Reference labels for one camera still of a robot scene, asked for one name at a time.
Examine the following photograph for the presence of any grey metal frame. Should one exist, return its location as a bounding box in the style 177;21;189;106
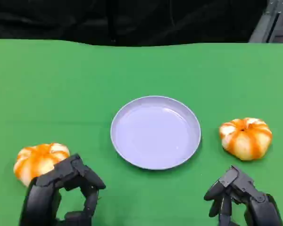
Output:
248;0;283;43

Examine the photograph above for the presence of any lilac plate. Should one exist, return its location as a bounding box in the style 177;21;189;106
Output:
110;95;202;171

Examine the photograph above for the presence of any green table cloth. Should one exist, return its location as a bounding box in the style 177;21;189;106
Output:
0;39;283;226

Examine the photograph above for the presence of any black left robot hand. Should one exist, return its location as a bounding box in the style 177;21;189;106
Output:
18;153;106;226

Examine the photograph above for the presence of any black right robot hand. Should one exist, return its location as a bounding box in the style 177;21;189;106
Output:
203;165;283;226

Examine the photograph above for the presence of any orange and white bread roll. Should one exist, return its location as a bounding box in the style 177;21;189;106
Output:
13;142;71;187
218;117;273;161

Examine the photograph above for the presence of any black backdrop curtain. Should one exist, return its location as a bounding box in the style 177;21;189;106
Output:
0;0;268;47

